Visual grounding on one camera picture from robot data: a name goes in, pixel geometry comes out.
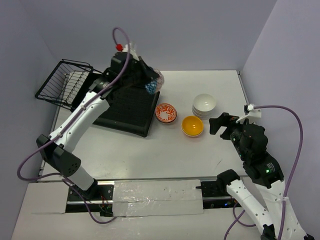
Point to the white cardboard sheet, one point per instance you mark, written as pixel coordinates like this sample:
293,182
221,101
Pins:
42,206

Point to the black mounting rail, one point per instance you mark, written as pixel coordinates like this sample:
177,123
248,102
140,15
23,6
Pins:
102,201

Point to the orange floral bowl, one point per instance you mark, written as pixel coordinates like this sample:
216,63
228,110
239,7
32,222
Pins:
165,112

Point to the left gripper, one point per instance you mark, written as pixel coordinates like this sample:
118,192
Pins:
145,69

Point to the blue patterned bowl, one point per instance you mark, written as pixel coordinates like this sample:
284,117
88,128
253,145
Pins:
156,84

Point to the black wire dish rack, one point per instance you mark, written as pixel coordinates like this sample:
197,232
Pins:
67,84

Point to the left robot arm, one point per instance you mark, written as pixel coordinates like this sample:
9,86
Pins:
57,148

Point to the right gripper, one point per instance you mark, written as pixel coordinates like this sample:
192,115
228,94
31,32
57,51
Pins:
225,118

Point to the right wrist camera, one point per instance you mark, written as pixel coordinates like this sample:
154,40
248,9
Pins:
251,115

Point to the white taped sheet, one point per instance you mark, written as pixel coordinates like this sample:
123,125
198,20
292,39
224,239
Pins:
157,198

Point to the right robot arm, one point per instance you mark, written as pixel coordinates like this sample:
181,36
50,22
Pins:
276,220

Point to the black drainer tray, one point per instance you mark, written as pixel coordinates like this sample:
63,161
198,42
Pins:
131,106

